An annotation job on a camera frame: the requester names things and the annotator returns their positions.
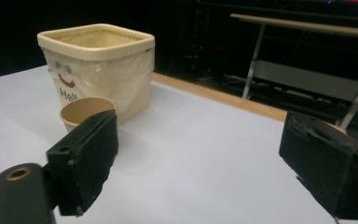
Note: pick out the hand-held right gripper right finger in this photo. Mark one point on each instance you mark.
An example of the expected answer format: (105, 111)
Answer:
(326, 161)

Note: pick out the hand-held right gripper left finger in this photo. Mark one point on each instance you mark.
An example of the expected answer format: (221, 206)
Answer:
(87, 161)

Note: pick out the brown paper cup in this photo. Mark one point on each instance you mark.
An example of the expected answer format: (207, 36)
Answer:
(80, 112)

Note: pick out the cream square waste bin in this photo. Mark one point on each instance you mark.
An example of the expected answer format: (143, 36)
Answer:
(105, 62)

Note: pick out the clear plastic bin liner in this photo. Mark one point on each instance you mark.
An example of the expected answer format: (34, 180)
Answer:
(112, 74)

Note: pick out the metal frame table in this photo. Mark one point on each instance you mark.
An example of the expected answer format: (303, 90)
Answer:
(304, 62)

